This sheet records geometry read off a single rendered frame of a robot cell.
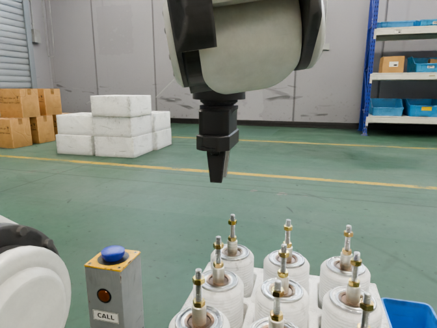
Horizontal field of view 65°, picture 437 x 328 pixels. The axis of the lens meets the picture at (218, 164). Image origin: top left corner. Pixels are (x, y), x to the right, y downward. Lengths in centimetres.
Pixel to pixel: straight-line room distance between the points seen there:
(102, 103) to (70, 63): 409
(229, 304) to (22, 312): 42
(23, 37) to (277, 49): 681
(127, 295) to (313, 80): 511
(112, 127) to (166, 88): 309
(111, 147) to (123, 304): 262
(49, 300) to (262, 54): 26
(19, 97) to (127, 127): 144
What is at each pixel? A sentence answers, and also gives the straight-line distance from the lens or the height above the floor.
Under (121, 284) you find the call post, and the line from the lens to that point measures 62.
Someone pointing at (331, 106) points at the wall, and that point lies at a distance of 555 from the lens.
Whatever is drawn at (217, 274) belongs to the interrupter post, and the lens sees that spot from 66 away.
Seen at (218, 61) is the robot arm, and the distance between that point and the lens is 30.
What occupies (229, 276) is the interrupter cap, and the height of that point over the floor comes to 25.
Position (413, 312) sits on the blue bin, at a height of 10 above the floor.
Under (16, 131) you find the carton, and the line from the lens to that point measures 410.
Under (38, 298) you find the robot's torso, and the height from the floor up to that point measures 45.
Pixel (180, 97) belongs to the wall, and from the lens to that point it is 605.
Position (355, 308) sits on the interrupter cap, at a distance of 65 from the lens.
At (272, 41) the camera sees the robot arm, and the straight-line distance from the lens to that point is 30.
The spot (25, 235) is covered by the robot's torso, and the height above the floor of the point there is 49.
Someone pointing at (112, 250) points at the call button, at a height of 33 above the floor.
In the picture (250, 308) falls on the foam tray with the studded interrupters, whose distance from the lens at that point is 74.
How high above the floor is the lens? 61
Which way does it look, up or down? 13 degrees down
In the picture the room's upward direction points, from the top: straight up
